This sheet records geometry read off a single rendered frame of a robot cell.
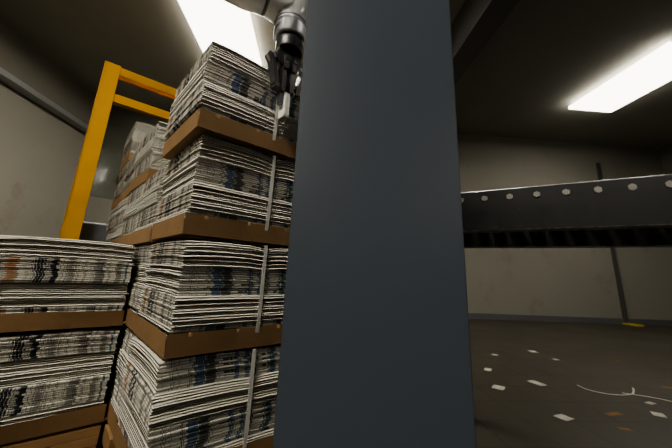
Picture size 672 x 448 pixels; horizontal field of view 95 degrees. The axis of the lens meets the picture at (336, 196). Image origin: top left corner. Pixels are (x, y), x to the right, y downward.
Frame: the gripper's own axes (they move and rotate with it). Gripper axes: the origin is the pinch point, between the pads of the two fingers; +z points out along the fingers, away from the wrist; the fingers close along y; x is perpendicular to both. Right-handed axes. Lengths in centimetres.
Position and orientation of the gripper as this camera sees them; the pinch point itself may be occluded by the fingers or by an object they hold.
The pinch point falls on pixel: (284, 107)
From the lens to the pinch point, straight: 84.5
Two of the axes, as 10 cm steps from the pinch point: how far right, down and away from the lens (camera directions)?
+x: 6.7, -1.8, -7.2
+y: -7.4, -2.0, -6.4
